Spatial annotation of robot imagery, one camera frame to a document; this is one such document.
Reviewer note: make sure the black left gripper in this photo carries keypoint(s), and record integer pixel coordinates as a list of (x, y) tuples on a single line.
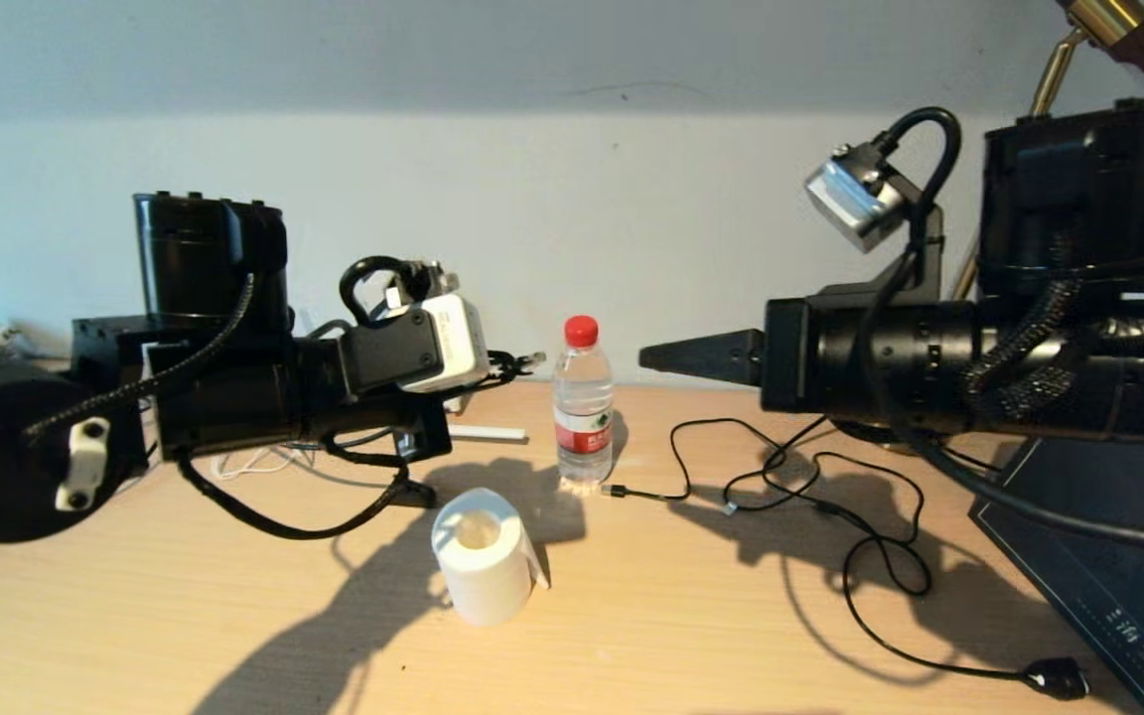
[(423, 432)]

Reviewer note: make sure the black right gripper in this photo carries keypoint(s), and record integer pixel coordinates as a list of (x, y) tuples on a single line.
[(880, 357)]

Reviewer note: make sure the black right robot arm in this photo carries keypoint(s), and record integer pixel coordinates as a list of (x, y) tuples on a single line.
[(1078, 199)]

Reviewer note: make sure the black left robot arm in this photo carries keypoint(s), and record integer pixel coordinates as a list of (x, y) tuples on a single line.
[(214, 397)]

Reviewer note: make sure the white router with antennas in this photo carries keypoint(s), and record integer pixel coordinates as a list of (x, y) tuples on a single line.
[(493, 433)]

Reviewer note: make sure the clear red-capped water bottle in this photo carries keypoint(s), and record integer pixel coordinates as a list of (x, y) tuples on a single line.
[(584, 407)]

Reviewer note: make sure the small black clip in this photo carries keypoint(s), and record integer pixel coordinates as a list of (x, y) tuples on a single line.
[(423, 494)]

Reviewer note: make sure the white toilet paper roll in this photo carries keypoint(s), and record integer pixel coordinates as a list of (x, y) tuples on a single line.
[(483, 566)]

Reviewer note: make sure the brass desk lamp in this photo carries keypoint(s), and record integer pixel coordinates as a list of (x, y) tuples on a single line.
[(1118, 25)]

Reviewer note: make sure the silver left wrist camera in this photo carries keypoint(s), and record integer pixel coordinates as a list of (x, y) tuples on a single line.
[(453, 343)]

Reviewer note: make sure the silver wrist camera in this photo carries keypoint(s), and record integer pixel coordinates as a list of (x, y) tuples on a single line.
[(453, 343), (855, 204)]

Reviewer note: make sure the grey wall socket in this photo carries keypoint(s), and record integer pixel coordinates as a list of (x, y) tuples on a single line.
[(421, 288)]

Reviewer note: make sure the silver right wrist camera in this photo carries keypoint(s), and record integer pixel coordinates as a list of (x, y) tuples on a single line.
[(855, 204)]

